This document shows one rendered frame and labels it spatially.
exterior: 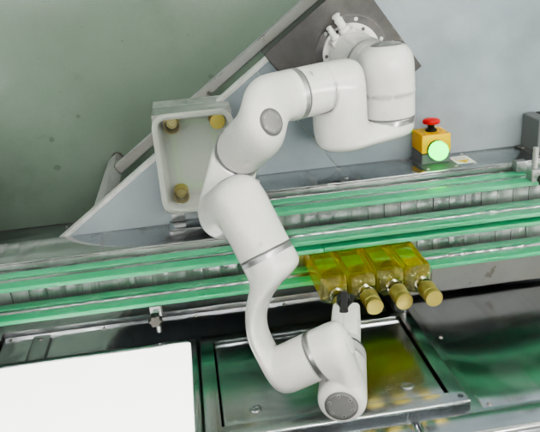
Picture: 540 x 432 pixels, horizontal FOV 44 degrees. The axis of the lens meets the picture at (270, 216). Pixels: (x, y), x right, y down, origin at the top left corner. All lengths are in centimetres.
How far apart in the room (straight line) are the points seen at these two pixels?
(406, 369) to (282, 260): 45
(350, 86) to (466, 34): 56
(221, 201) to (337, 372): 30
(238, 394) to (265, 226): 42
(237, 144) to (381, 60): 31
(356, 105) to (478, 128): 61
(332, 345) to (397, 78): 48
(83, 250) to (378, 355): 67
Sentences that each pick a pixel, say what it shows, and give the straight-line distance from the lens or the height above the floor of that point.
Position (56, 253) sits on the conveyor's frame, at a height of 85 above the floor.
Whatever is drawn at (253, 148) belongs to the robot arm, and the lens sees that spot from 101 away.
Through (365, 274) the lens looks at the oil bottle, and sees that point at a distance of 135.
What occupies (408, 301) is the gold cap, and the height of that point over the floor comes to 116.
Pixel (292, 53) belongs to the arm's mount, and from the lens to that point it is 146.
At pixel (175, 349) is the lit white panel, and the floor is 101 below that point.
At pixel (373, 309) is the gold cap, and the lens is 129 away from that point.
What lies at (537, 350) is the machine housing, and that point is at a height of 115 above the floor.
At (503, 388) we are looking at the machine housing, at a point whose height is 125.
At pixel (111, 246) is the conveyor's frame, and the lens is 151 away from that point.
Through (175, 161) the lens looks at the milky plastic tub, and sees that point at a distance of 153.
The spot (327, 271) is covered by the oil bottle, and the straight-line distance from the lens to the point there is 136.
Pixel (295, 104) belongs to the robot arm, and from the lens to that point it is 106.
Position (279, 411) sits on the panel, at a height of 126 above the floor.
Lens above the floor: 224
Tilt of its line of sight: 68 degrees down
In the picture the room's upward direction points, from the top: 159 degrees clockwise
